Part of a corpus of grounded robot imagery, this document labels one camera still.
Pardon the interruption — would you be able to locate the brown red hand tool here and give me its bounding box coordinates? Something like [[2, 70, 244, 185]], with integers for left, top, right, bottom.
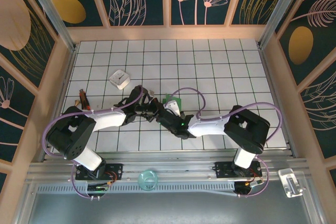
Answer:
[[78, 89, 91, 111]]

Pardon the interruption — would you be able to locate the small circuit board with wires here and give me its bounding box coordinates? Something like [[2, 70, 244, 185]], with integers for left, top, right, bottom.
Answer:
[[235, 179, 265, 196], [87, 181, 111, 193]]

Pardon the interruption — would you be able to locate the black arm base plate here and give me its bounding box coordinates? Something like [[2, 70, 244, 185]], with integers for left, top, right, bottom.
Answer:
[[75, 163, 124, 181], [214, 161, 263, 179]]

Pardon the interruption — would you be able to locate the green cloth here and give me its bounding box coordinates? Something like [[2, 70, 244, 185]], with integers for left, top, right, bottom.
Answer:
[[162, 98, 182, 111]]

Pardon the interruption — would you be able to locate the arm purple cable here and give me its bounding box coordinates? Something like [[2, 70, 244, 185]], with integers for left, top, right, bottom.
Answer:
[[166, 87, 284, 199], [43, 85, 145, 200]]

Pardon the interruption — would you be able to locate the clear acrylic holder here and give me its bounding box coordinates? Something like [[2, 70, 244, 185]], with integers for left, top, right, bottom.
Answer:
[[278, 167, 307, 198]]

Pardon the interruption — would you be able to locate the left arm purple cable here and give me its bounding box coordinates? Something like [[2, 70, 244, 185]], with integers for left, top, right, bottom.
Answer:
[[43, 85, 145, 200]]

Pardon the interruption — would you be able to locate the aluminium frame post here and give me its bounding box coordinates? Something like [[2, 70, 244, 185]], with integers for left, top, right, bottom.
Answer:
[[257, 0, 316, 49], [22, 0, 78, 51]]

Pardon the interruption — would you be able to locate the white square clock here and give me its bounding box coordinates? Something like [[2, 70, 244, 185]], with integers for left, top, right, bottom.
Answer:
[[109, 69, 131, 90]]

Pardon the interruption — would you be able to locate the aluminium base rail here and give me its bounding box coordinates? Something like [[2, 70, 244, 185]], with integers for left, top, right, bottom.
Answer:
[[26, 153, 312, 185]]

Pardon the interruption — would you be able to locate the clear green glass bowl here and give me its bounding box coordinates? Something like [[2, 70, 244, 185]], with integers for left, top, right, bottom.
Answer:
[[138, 169, 159, 191]]

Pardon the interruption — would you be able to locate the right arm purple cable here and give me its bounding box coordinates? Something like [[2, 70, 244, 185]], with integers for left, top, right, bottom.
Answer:
[[166, 87, 284, 199]]

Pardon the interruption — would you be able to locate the grey slotted cable duct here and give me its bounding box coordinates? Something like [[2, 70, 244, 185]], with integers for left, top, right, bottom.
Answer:
[[36, 182, 237, 197]]

